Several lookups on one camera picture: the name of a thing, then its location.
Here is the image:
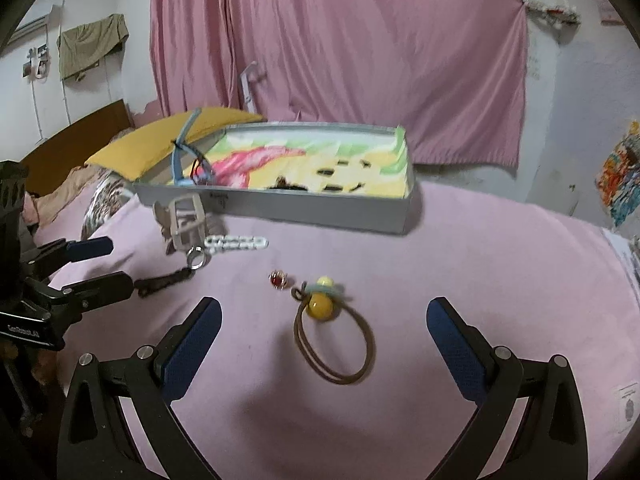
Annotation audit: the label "colourful wall sticker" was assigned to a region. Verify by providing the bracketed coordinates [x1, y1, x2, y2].
[594, 120, 639, 228]

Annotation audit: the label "colourful cartoon towel liner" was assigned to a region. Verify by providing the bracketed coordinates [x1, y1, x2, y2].
[181, 122, 411, 198]

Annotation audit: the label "olive green hanging cloth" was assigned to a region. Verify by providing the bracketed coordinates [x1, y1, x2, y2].
[56, 13, 129, 80]

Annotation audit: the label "wooden headboard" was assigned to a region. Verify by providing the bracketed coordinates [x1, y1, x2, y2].
[22, 100, 132, 196]

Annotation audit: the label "beige hair claw clip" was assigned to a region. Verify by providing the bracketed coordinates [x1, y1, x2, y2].
[152, 193, 206, 255]

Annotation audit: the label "red gem earring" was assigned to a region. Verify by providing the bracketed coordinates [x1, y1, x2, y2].
[269, 270, 290, 290]

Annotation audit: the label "white plastic chain clip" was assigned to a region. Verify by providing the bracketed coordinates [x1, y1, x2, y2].
[204, 235, 269, 255]

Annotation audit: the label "white air conditioner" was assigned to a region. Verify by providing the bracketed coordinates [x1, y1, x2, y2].
[8, 13, 50, 44]

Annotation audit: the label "blue watch with strap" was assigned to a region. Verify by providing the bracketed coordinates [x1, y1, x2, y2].
[170, 108, 216, 186]

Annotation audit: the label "pink table cloth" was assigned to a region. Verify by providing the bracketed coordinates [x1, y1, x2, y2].
[58, 183, 639, 479]

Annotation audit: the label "wall socket with photos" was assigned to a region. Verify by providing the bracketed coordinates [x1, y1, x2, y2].
[22, 44, 50, 79]

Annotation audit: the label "pink curtain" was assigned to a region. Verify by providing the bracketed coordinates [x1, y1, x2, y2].
[150, 0, 528, 168]

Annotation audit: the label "silver key ring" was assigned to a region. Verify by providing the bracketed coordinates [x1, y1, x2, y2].
[185, 245, 211, 272]

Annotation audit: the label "yellow pillow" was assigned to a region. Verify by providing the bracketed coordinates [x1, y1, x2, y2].
[86, 107, 264, 181]

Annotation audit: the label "brown hair tie yellow beads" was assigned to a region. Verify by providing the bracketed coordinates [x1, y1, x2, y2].
[291, 275, 376, 386]

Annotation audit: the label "black braided hair tie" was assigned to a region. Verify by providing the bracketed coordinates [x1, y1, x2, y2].
[133, 266, 196, 299]

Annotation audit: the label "grey cardboard box tray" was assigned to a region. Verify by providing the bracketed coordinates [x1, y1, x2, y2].
[134, 125, 413, 234]

